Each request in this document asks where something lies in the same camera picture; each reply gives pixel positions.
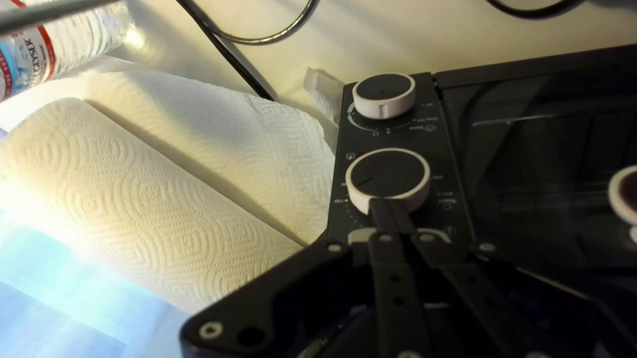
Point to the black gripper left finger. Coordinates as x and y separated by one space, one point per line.
401 319

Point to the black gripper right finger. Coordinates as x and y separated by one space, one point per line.
533 311

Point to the white top oven dial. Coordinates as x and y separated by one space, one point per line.
394 174

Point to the white oven dial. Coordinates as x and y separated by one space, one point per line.
386 96
394 174

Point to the black toaster oven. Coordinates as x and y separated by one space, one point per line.
521 156

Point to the white middle oven dial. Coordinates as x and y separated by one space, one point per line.
386 96

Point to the white paper towel roll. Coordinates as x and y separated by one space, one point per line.
188 190

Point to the clear plastic water bottle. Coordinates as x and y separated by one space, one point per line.
51 51

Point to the white oven door handle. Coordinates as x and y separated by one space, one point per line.
624 198

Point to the black wire stand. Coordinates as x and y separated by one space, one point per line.
224 41

